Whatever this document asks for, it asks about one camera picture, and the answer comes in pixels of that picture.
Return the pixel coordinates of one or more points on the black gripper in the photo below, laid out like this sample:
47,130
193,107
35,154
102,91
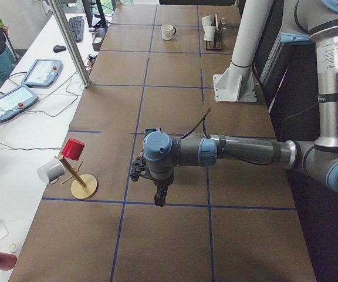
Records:
161,184

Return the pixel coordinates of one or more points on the white smiley mug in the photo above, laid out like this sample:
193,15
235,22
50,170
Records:
167,32

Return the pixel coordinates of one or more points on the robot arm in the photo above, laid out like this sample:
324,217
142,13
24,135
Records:
302,21

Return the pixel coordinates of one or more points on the red cup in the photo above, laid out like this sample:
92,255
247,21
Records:
73,149

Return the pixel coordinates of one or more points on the wooden mug tree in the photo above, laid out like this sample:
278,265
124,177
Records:
83,186

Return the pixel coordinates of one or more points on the white mug on tree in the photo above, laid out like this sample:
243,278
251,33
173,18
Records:
51,171

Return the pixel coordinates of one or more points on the white mounting pillar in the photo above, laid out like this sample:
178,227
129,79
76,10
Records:
236,84

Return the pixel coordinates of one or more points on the teach pendant far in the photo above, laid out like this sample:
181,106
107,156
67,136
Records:
42,73

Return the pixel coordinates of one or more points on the teach pendant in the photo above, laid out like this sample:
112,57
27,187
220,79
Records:
16,101
42,73

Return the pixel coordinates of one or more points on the teach pendant near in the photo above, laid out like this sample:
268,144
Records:
16,101

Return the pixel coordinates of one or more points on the white ribbed HOME mug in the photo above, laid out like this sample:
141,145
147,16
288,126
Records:
209,33

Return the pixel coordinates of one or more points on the black computer mouse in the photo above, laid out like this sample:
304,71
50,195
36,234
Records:
59,48

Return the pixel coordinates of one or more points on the white ribbed mug left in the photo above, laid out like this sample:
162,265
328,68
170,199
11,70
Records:
206,21

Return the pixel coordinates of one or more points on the black keyboard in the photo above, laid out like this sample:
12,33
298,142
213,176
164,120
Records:
76,25

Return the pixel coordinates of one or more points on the aluminium frame post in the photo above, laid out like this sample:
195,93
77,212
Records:
64,27

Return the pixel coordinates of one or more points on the black wire mug rack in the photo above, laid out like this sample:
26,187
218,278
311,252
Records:
217,44

